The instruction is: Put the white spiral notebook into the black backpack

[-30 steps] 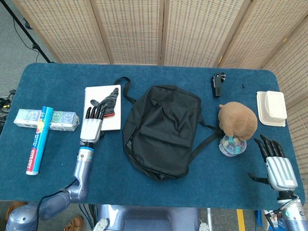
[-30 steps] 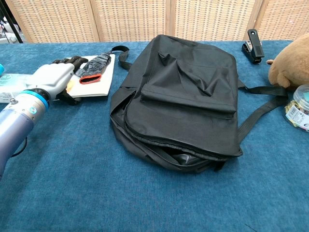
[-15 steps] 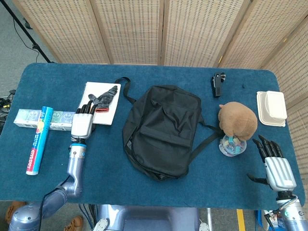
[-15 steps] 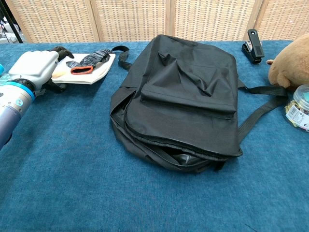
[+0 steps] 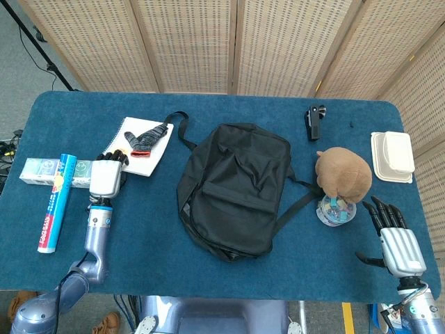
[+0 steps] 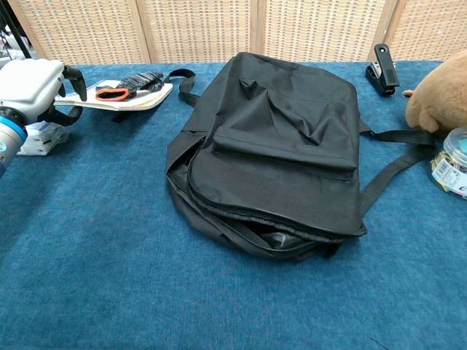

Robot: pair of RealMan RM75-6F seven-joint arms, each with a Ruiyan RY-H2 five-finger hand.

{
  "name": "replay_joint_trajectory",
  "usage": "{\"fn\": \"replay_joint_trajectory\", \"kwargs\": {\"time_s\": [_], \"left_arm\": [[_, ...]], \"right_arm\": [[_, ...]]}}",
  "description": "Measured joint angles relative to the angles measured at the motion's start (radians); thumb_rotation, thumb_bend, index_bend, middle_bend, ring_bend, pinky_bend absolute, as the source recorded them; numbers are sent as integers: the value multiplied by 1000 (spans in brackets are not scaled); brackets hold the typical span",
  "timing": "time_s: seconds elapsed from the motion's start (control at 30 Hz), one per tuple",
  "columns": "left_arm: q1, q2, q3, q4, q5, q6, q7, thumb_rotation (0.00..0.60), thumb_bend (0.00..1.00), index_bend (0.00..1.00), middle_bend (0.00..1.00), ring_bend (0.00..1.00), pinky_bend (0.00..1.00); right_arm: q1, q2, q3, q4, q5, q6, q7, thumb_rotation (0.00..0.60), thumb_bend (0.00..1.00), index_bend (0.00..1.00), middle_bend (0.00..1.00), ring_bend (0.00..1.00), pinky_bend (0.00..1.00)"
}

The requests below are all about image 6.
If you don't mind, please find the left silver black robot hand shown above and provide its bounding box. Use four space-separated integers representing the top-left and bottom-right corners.
0 58 88 127

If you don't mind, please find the white yellow spiral notebook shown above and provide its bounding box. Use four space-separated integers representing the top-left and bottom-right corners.
54 78 174 112

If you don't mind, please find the black backpack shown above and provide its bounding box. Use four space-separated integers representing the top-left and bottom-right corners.
111 52 437 262

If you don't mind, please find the black tripod stand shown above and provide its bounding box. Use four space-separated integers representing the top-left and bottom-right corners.
0 0 34 61

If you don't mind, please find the tissue packet bundle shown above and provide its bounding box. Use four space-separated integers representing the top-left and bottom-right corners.
16 120 70 157

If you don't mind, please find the grey striped knit glove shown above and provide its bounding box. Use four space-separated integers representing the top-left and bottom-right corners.
95 71 165 102

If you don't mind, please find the blue carpet table cover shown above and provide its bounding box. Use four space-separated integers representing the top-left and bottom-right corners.
0 60 467 350

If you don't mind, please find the woven wooden folding screen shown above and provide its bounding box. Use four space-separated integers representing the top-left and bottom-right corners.
7 0 467 65

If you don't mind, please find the black clip device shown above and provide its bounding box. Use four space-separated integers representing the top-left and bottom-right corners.
365 44 401 97

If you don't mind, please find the brown plush toy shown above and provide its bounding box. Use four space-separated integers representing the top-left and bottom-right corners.
402 50 467 136

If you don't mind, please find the clear jar of clips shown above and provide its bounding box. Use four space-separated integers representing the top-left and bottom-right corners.
430 127 467 201

